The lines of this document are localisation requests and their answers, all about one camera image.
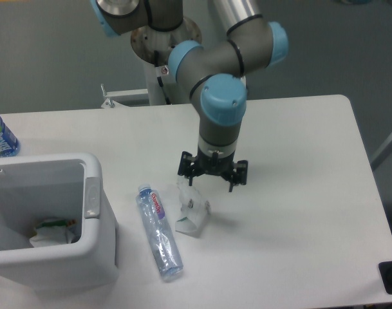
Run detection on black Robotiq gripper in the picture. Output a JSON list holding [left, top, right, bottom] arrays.
[[178, 148, 248, 192]]

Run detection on trash inside the can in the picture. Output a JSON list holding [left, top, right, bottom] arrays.
[[30, 218, 81, 248]]

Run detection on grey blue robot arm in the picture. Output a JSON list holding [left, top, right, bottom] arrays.
[[91, 1, 288, 186]]

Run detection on black cable on pedestal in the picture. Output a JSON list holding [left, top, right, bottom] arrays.
[[153, 49, 171, 106]]

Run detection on white metal base frame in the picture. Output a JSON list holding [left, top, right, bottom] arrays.
[[100, 84, 149, 109]]

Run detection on crushed clear plastic bottle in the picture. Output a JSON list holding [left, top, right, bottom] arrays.
[[136, 184, 183, 282]]

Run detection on blue labelled water bottle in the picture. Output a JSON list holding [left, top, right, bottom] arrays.
[[0, 116, 21, 157]]

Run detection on white paper wrapper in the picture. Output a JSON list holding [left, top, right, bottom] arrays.
[[175, 176, 211, 238]]

